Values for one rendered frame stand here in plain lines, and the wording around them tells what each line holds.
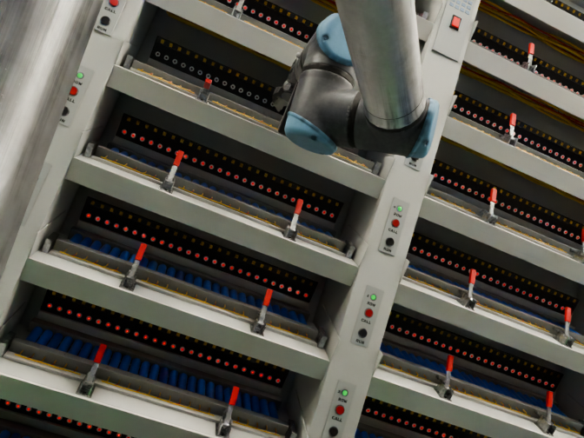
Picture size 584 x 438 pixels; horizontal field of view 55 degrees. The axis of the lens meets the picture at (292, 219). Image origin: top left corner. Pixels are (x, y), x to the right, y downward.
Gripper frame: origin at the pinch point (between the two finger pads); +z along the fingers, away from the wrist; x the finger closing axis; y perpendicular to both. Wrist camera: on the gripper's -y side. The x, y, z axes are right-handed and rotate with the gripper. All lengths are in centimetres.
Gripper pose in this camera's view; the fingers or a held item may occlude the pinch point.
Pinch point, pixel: (286, 113)
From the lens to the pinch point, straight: 124.7
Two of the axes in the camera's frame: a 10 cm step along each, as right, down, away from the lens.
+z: -2.6, 1.0, 9.6
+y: 3.2, -9.3, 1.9
